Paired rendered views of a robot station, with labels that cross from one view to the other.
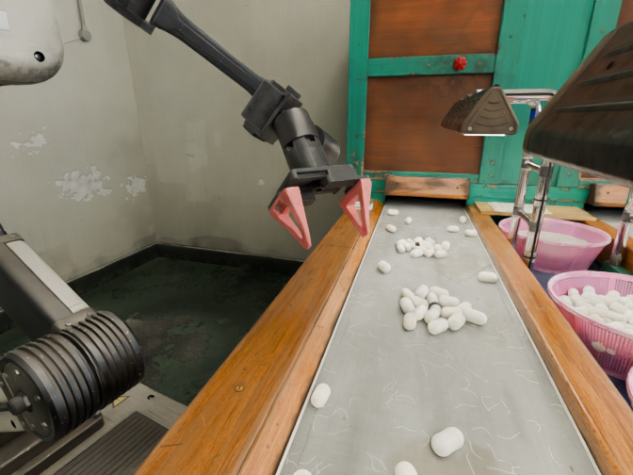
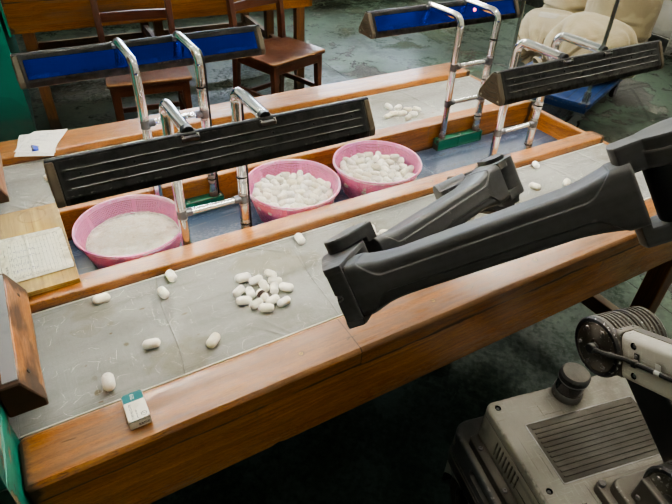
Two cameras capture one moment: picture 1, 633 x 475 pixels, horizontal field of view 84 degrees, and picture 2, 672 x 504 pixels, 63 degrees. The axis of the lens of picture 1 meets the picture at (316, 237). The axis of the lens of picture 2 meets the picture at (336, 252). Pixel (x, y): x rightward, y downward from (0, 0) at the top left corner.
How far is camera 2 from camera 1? 154 cm
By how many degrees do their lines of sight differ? 111
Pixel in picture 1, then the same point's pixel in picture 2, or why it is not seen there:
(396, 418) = not seen: hidden behind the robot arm
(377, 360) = not seen: hidden behind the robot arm
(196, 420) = (558, 257)
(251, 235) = not seen: outside the picture
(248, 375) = (528, 262)
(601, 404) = (408, 188)
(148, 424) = (553, 459)
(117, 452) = (579, 448)
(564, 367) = (393, 196)
